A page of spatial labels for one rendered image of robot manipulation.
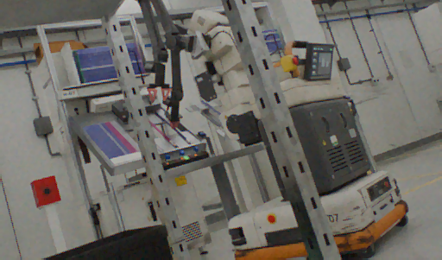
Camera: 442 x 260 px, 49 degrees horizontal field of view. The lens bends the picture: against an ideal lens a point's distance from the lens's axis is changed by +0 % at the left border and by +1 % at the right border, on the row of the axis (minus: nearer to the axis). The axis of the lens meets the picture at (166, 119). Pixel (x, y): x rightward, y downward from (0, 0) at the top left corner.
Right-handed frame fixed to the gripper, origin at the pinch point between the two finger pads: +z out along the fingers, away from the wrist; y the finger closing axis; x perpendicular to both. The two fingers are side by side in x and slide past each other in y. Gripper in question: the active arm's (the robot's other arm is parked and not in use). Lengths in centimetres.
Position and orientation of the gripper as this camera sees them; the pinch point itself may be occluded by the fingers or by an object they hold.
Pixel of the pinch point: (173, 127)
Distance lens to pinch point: 330.5
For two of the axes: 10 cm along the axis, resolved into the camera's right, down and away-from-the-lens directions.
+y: -8.5, 2.0, -4.9
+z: -0.7, 8.7, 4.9
